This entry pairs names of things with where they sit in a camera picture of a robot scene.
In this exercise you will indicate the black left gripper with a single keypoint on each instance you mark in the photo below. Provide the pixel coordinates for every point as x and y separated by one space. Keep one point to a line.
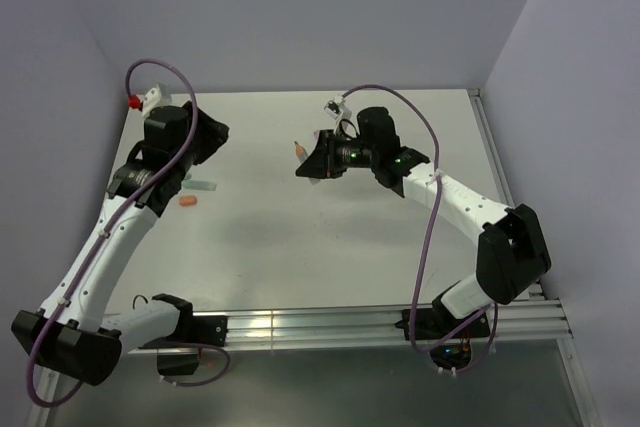
212 133

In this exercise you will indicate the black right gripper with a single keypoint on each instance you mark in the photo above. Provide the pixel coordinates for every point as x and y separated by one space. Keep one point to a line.
323 162

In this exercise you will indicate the clear orange pen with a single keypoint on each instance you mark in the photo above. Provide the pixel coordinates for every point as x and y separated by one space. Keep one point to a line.
302 156

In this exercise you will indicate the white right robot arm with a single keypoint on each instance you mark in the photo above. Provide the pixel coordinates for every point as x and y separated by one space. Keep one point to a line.
511 251

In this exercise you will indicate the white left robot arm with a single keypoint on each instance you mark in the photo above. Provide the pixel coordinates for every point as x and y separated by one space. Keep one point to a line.
71 332

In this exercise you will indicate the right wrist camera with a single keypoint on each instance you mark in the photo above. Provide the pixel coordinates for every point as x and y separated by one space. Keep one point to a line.
336 108

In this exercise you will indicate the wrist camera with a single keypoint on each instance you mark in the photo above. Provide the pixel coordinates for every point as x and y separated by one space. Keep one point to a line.
157 96
336 108

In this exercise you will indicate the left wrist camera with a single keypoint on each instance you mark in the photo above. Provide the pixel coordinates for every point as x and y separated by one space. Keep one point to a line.
157 96

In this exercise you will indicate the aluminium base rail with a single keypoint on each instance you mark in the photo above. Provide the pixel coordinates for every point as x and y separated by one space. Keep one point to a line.
371 326

